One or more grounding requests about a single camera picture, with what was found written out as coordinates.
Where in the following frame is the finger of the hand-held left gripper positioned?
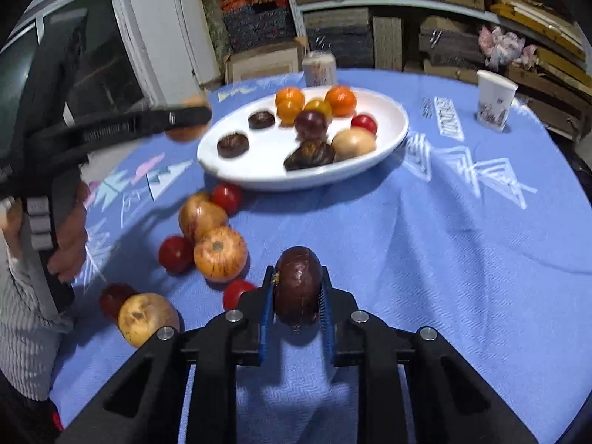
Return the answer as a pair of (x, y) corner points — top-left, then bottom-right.
(60, 105), (212, 154)

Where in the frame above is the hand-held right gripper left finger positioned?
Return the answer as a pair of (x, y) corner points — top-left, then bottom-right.
(55, 266), (278, 444)

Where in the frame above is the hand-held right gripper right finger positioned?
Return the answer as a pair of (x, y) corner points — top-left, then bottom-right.
(319, 268), (539, 444)

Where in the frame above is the tan spotted pear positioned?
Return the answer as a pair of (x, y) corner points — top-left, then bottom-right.
(165, 95), (210, 143)

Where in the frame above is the orange striped pear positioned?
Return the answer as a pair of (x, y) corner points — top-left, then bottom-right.
(193, 226), (249, 284)

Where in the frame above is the tan red-streaked pear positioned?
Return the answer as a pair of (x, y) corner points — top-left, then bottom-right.
(178, 193), (229, 243)

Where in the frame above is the white oval plate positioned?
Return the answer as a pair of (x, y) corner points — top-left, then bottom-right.
(196, 85), (410, 192)

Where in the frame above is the small orange tomato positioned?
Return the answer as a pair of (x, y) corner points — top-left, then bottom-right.
(276, 101), (303, 125)

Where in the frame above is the orange tangerine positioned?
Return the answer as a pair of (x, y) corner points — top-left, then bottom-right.
(275, 87), (306, 108)
(324, 85), (358, 118)

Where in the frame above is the large dark water chestnut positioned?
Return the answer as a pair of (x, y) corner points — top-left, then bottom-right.
(283, 140), (336, 172)

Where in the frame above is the small yellow tomato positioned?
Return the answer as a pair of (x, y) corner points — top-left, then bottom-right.
(303, 98), (334, 121)

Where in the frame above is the smooth tan pear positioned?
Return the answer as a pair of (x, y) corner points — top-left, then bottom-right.
(330, 128), (377, 162)

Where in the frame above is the person's left forearm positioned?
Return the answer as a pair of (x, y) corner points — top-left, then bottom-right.
(0, 236), (75, 403)

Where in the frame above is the person's left hand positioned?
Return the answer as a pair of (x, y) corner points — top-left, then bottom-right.
(0, 180), (91, 283)

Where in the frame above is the large dark sliding window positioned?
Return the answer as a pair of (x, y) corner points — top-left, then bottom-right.
(0, 0), (155, 186)

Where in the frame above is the white framed board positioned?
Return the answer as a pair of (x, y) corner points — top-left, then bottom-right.
(173, 0), (223, 88)

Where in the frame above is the blue printed tablecloth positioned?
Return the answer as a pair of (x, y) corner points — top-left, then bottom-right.
(48, 67), (592, 444)

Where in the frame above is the green patterned panel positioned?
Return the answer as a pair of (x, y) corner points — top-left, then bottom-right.
(199, 0), (234, 63)

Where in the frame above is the wooden framed picture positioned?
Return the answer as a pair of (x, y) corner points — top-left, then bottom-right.
(224, 39), (308, 85)

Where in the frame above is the white beverage can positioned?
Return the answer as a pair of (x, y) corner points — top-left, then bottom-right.
(302, 51), (338, 88)

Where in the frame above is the white printed paper cup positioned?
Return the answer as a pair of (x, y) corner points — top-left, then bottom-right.
(475, 69), (519, 132)

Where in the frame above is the pink plastic bag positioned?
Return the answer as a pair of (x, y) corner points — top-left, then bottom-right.
(478, 25), (539, 71)

